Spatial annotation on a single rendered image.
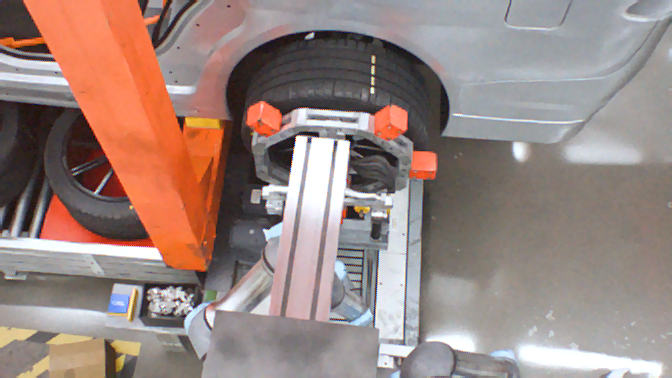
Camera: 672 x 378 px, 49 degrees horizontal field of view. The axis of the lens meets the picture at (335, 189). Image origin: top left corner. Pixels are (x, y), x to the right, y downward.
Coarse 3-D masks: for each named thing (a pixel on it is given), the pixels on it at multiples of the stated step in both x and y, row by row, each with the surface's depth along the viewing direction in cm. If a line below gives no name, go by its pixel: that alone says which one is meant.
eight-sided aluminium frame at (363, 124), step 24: (288, 120) 238; (312, 120) 233; (336, 120) 236; (360, 120) 232; (264, 144) 245; (384, 144) 238; (408, 144) 245; (264, 168) 260; (408, 168) 251; (384, 192) 268
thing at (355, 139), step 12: (300, 108) 239; (312, 108) 238; (324, 108) 238; (336, 108) 237; (348, 108) 237; (300, 132) 257; (312, 132) 258; (276, 144) 271; (288, 144) 267; (360, 144) 260; (372, 144) 261; (276, 156) 269; (288, 156) 276; (360, 156) 268; (384, 156) 274; (288, 168) 276
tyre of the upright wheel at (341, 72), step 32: (256, 64) 256; (288, 64) 240; (320, 64) 235; (352, 64) 235; (384, 64) 239; (256, 96) 245; (288, 96) 234; (320, 96) 231; (352, 96) 231; (384, 96) 234; (416, 96) 246; (416, 128) 244
